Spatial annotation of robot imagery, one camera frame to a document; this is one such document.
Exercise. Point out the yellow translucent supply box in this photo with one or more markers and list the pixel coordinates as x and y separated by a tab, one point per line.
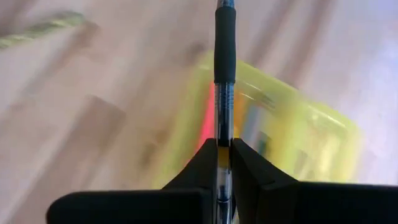
311	140

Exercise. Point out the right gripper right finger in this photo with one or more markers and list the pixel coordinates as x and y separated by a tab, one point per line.
280	205

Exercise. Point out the orange crayon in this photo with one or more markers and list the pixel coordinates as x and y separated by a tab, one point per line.
239	115

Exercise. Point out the red marker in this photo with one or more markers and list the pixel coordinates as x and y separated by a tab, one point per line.
209	118

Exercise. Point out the clear pen black grip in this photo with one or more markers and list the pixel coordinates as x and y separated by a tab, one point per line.
224	46

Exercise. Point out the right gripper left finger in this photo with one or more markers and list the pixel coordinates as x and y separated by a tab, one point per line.
186	205

